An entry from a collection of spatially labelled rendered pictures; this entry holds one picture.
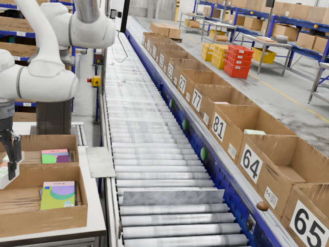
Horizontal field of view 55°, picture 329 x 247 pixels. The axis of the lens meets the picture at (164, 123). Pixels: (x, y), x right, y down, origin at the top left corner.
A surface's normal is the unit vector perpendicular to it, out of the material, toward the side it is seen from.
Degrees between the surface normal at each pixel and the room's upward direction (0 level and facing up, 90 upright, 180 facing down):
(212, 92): 89
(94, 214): 0
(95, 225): 0
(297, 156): 90
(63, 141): 90
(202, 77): 90
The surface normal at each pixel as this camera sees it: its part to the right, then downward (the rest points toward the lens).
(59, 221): 0.34, 0.42
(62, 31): 0.08, 0.40
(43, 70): 0.15, -0.18
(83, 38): -0.14, 0.88
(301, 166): -0.97, -0.05
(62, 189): 0.14, -0.91
